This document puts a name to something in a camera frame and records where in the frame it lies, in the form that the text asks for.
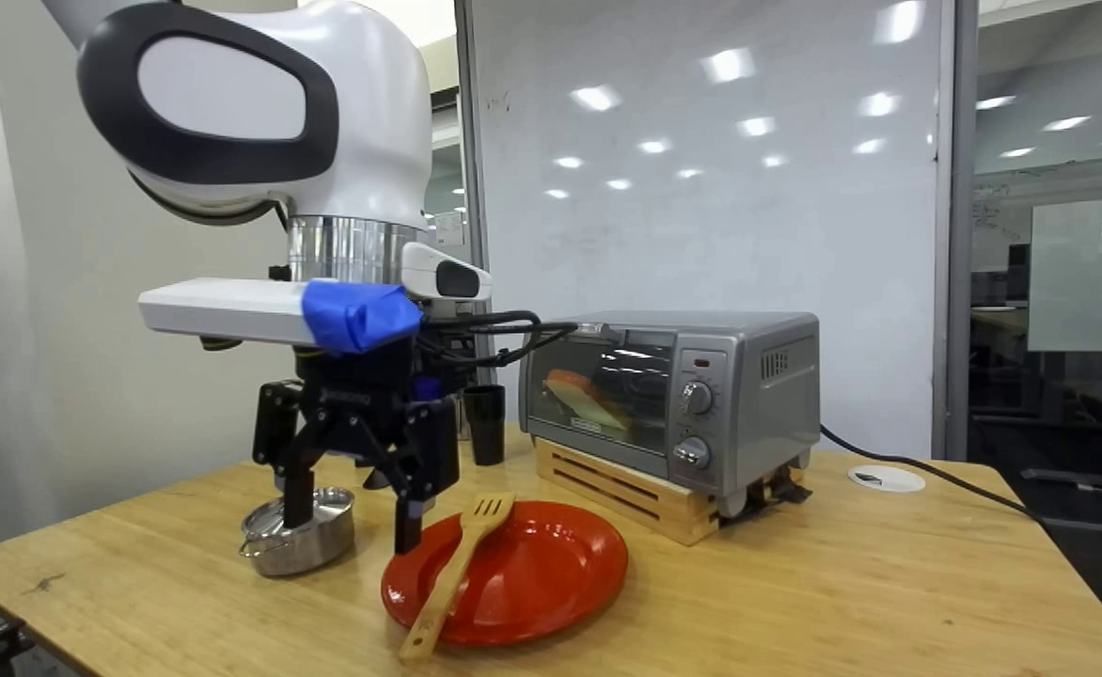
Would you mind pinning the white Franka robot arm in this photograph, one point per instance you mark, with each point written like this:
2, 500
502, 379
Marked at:
286, 137

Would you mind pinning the white wrist camera blue tape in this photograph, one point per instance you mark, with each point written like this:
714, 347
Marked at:
236, 310

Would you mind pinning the small steel pot with lid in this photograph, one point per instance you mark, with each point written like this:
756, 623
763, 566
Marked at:
325, 538

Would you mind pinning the wooden toaster stand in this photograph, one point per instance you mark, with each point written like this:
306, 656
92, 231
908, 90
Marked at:
626, 490

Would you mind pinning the black cup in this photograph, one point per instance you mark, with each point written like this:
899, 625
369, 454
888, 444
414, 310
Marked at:
487, 426

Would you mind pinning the large white whiteboard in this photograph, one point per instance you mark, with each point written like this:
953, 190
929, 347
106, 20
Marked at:
725, 162

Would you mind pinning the red round plate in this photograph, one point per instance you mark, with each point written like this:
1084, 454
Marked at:
551, 566

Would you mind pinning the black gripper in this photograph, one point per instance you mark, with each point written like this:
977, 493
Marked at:
362, 383

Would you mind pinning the silver toaster oven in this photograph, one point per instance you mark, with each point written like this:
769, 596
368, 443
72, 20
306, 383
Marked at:
700, 388

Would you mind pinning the grey wall board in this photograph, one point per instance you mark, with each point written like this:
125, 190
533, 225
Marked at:
1094, 270

